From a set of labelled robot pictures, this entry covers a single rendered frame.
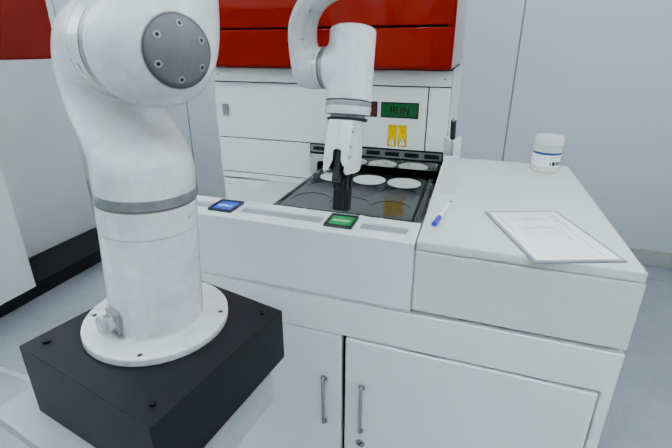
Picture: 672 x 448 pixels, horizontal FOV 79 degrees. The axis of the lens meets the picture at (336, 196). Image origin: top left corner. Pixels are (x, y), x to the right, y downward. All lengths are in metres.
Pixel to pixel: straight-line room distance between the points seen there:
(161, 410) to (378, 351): 0.47
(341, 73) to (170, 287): 0.44
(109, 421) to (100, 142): 0.31
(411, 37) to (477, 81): 1.56
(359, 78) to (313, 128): 0.68
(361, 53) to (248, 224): 0.39
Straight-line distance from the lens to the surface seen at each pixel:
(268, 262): 0.85
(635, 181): 3.02
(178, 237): 0.54
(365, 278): 0.78
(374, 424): 1.01
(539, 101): 2.80
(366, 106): 0.74
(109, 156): 0.52
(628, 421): 2.00
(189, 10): 0.46
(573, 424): 0.93
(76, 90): 0.57
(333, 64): 0.75
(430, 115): 1.29
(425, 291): 0.77
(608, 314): 0.80
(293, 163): 1.45
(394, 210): 1.03
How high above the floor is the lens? 1.28
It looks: 20 degrees down
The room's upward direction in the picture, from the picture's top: straight up
